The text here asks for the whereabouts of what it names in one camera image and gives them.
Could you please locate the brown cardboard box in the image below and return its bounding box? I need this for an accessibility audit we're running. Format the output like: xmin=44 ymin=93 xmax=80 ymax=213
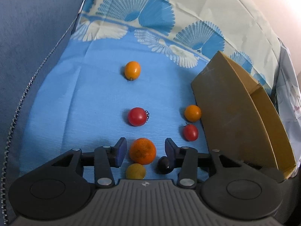
xmin=191 ymin=51 xmax=296 ymax=179

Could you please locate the small red cherry tomato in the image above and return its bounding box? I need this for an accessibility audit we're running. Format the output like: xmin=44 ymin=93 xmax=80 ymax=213
xmin=183 ymin=123 xmax=199 ymax=142

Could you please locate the red tomato with stem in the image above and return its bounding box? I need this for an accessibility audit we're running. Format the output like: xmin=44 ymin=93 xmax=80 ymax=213
xmin=128 ymin=107 xmax=150 ymax=127

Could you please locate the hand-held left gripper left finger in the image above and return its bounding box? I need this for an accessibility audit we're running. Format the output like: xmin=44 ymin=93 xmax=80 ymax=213
xmin=50 ymin=137 xmax=128 ymax=187

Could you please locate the grey-blue zippered cushion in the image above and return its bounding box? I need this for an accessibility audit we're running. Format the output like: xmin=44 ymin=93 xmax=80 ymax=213
xmin=0 ymin=0 xmax=93 ymax=226

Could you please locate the yellow cherry tomato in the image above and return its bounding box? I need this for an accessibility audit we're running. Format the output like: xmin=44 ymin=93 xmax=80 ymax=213
xmin=125 ymin=163 xmax=147 ymax=180

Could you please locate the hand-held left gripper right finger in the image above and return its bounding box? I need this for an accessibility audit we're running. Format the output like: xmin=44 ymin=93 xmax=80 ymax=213
xmin=165 ymin=137 xmax=245 ymax=189

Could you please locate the white printed cloth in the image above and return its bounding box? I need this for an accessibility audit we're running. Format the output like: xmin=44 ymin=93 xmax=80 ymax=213
xmin=270 ymin=38 xmax=301 ymax=146

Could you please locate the blue fan-print cloth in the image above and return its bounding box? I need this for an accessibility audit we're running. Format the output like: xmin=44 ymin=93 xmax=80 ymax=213
xmin=19 ymin=0 xmax=286 ymax=182

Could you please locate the large orange mandarin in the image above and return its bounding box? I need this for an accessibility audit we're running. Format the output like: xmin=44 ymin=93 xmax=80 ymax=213
xmin=129 ymin=137 xmax=157 ymax=165

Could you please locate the orange cherry tomato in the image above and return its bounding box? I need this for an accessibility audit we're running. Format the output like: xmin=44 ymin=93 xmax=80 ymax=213
xmin=184 ymin=105 xmax=202 ymax=122
xmin=124 ymin=61 xmax=142 ymax=81

